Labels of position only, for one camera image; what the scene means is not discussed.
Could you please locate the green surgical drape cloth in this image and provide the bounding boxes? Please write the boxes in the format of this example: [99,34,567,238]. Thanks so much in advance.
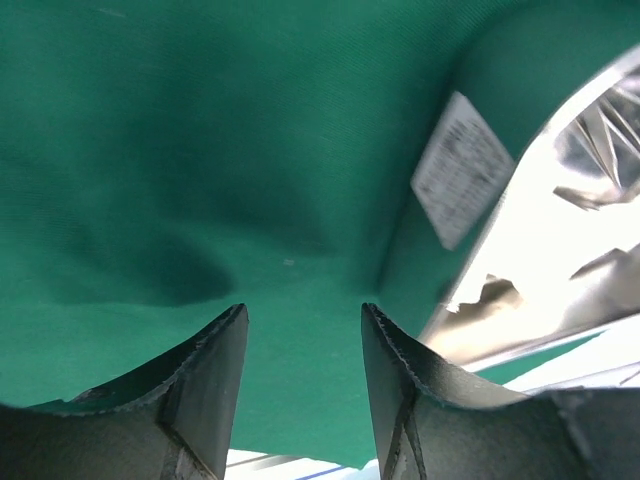
[1,1,639,466]

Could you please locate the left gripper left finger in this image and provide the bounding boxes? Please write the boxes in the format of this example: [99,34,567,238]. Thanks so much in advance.
[1,304,249,479]

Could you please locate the stainless steel tray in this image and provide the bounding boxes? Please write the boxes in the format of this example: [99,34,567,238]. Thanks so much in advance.
[411,48,639,371]

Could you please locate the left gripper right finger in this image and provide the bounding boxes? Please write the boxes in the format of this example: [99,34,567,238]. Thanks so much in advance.
[361,303,639,479]

